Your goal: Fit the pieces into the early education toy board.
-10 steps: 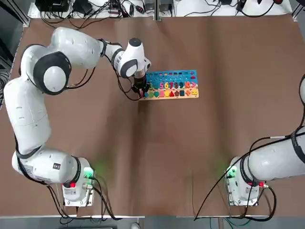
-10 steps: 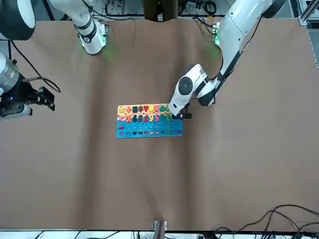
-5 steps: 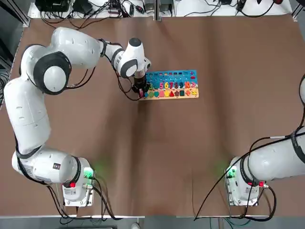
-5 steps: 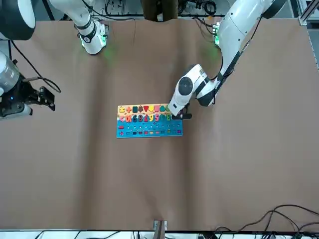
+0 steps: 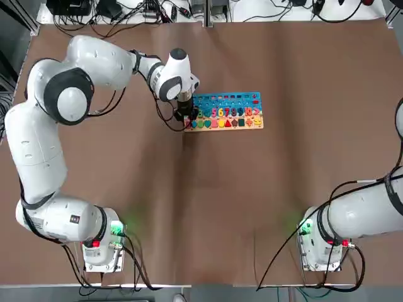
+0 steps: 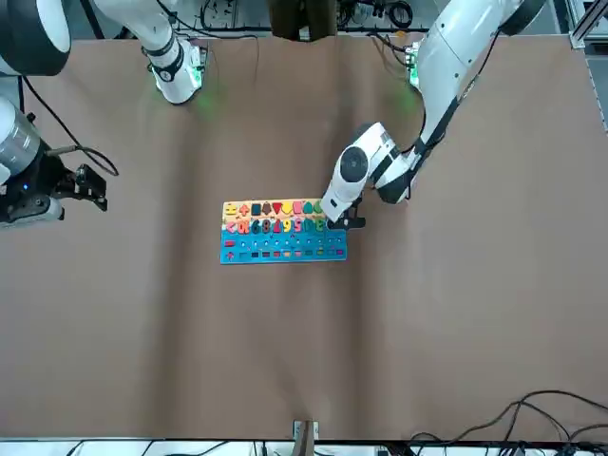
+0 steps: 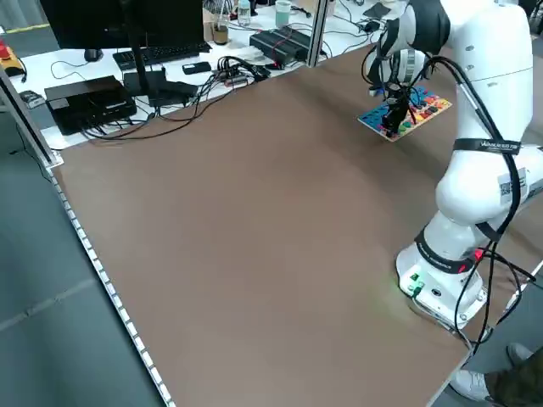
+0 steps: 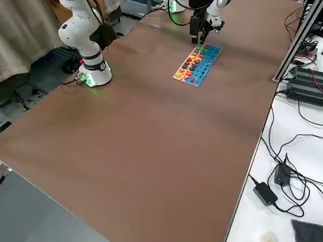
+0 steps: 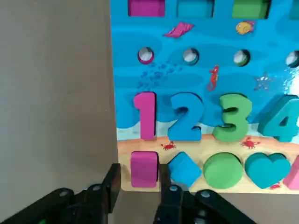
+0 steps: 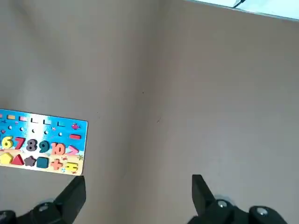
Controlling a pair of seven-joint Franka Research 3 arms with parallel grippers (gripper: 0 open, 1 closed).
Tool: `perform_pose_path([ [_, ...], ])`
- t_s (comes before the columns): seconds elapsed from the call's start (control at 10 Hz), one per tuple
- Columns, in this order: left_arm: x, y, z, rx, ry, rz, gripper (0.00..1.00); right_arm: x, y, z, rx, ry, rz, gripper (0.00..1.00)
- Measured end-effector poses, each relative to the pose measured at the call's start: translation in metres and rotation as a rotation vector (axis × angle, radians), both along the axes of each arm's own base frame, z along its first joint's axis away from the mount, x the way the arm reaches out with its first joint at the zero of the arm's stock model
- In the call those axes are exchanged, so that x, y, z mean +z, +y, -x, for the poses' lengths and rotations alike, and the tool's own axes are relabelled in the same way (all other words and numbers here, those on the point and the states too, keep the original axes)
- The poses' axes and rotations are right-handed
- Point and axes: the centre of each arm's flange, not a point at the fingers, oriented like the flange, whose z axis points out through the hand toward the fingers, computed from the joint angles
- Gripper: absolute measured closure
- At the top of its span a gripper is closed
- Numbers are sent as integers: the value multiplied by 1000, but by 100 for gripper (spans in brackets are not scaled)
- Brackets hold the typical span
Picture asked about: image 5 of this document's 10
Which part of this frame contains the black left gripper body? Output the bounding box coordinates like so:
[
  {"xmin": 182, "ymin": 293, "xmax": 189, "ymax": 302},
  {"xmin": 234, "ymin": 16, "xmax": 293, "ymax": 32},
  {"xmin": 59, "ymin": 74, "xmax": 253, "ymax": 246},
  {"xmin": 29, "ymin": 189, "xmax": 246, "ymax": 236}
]
[{"xmin": 174, "ymin": 99, "xmax": 195, "ymax": 120}]

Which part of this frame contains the blue wooden toy board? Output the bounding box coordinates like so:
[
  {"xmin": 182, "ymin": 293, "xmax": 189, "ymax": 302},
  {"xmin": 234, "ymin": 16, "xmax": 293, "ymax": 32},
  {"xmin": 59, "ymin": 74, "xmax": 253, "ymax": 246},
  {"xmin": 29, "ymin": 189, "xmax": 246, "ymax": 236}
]
[{"xmin": 184, "ymin": 91, "xmax": 264, "ymax": 131}]

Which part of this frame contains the black box device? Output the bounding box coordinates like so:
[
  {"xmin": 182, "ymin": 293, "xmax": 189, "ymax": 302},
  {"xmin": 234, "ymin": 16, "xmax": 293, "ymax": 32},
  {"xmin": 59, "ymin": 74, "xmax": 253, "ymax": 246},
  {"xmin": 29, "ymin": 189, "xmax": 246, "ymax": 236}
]
[{"xmin": 47, "ymin": 0, "xmax": 93, "ymax": 16}]

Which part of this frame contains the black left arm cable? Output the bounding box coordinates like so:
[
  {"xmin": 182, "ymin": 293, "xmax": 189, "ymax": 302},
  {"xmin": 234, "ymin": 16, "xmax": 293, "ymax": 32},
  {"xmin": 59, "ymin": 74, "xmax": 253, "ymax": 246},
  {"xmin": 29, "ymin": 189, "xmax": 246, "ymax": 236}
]
[{"xmin": 86, "ymin": 48, "xmax": 188, "ymax": 132}]

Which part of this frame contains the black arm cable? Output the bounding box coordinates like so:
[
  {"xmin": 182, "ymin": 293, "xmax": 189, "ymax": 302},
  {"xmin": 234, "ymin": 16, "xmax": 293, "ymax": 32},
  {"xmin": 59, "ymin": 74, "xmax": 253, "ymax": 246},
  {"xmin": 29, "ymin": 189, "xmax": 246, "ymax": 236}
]
[
  {"xmin": 86, "ymin": 48, "xmax": 188, "ymax": 132},
  {"xmin": 317, "ymin": 176, "xmax": 403, "ymax": 221}
]

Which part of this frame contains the aluminium profile post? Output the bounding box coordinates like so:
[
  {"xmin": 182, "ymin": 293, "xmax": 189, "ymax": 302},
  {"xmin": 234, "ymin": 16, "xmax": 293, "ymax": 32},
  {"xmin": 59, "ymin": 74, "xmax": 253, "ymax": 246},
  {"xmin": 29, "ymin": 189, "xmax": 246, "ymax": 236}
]
[{"xmin": 203, "ymin": 0, "xmax": 215, "ymax": 28}]

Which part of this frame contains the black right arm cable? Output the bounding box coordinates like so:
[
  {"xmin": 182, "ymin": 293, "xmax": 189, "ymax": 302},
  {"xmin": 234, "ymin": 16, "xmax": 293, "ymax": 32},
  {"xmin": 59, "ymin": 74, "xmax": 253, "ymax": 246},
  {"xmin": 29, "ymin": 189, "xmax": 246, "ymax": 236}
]
[{"xmin": 317, "ymin": 176, "xmax": 403, "ymax": 221}]

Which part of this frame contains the aluminium frame profile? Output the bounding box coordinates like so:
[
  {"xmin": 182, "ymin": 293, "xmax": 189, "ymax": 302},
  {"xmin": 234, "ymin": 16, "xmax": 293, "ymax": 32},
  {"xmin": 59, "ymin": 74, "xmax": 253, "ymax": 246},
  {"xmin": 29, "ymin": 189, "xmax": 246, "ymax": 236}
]
[
  {"xmin": 0, "ymin": 0, "xmax": 42, "ymax": 37},
  {"xmin": 385, "ymin": 0, "xmax": 403, "ymax": 26}
]

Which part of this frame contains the green cable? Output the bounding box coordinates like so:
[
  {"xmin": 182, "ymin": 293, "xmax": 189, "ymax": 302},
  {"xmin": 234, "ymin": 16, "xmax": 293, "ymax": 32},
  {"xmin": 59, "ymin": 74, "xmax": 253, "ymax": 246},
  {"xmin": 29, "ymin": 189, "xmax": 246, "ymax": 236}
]
[{"xmin": 276, "ymin": 286, "xmax": 331, "ymax": 302}]

